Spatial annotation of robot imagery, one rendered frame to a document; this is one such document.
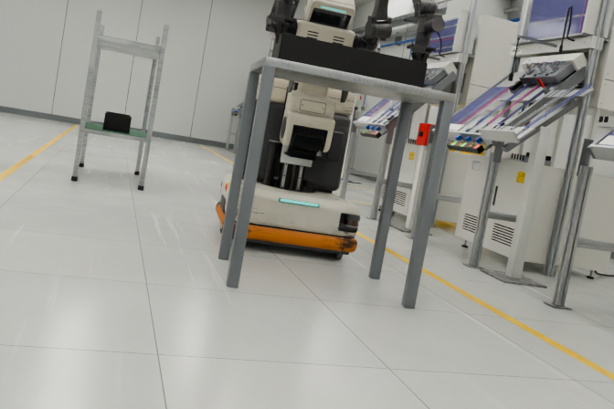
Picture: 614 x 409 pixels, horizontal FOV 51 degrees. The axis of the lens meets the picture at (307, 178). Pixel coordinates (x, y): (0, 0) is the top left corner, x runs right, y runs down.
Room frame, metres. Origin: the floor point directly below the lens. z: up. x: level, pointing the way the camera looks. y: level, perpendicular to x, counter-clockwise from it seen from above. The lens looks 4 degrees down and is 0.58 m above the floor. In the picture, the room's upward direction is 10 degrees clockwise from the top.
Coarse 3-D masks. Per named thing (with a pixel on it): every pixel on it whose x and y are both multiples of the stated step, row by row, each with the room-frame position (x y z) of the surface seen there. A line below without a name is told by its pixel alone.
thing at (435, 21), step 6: (414, 12) 2.55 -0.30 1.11; (432, 18) 2.46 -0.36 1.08; (438, 18) 2.46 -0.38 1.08; (426, 24) 2.49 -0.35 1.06; (432, 24) 2.45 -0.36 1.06; (438, 24) 2.46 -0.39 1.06; (444, 24) 2.47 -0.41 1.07; (426, 30) 2.50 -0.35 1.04; (432, 30) 2.47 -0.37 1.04; (438, 30) 2.46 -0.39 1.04
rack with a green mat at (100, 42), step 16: (96, 16) 4.06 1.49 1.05; (96, 32) 4.07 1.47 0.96; (96, 48) 4.07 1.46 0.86; (112, 48) 4.69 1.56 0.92; (128, 48) 4.43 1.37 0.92; (144, 48) 4.19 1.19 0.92; (160, 48) 4.19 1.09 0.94; (96, 64) 4.90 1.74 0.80; (160, 64) 4.19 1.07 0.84; (160, 80) 4.20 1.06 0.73; (144, 112) 5.02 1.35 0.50; (80, 128) 4.07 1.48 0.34; (96, 128) 4.27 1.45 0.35; (144, 128) 5.03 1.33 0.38; (80, 144) 4.07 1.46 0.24; (80, 160) 4.89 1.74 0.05; (144, 160) 4.19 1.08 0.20; (144, 176) 4.20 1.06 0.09
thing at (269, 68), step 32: (256, 64) 2.40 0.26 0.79; (288, 64) 2.18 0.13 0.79; (384, 96) 2.61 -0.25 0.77; (416, 96) 2.34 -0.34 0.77; (448, 96) 2.31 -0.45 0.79; (256, 128) 2.17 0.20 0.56; (448, 128) 2.32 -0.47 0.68; (256, 160) 2.17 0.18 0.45; (384, 192) 2.74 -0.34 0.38; (224, 224) 2.57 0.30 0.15; (384, 224) 2.71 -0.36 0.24; (224, 256) 2.57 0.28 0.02; (416, 256) 2.31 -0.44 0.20; (416, 288) 2.32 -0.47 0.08
